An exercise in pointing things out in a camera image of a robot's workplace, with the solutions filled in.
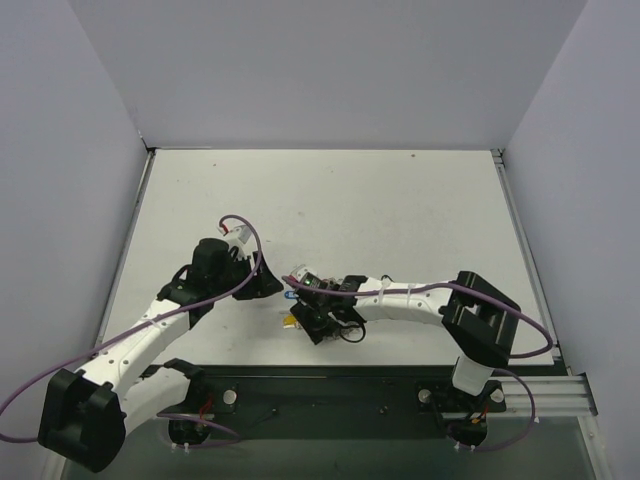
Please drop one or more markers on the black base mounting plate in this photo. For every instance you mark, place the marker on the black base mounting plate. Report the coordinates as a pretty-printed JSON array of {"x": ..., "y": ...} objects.
[{"x": 305, "y": 424}]

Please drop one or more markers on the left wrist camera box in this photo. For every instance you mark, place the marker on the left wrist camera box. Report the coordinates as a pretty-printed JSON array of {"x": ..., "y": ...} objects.
[{"x": 236, "y": 237}]

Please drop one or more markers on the yellow key tag lower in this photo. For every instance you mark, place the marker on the yellow key tag lower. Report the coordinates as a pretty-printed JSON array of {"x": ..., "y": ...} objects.
[{"x": 291, "y": 323}]

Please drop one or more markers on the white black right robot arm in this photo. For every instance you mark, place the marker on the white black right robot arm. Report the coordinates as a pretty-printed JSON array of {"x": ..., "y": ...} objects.
[{"x": 479, "y": 318}]

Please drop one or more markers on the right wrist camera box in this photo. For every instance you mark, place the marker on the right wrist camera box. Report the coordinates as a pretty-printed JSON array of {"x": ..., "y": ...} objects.
[{"x": 298, "y": 273}]

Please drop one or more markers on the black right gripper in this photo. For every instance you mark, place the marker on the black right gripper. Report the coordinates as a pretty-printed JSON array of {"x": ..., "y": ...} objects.
[{"x": 307, "y": 315}]

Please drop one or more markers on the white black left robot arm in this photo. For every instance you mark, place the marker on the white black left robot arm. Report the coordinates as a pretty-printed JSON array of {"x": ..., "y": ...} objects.
[{"x": 86, "y": 416}]

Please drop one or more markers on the aluminium front rail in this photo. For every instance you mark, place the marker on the aluminium front rail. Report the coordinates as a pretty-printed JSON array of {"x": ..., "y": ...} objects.
[{"x": 232, "y": 391}]

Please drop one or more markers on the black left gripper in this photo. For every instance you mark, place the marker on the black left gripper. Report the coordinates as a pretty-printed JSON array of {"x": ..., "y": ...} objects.
[{"x": 251, "y": 281}]

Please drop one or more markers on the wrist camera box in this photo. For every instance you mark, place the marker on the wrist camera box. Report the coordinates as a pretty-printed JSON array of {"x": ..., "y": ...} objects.
[
  {"x": 298, "y": 273},
  {"x": 236, "y": 237}
]

